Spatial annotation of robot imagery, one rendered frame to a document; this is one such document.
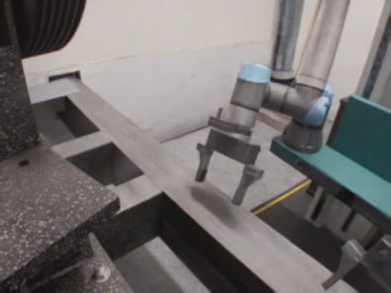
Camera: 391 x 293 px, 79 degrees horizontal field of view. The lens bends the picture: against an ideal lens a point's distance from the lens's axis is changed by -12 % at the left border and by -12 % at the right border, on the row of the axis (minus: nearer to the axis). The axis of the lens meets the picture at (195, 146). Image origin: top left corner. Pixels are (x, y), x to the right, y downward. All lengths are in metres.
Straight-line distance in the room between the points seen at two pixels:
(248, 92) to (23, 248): 0.52
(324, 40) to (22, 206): 0.71
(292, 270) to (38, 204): 0.54
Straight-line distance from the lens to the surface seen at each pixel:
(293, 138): 0.95
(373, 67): 0.98
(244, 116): 0.62
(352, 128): 1.00
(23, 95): 0.55
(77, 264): 0.64
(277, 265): 0.67
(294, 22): 0.85
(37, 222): 0.43
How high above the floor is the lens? 1.19
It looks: 33 degrees down
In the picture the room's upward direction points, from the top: 5 degrees clockwise
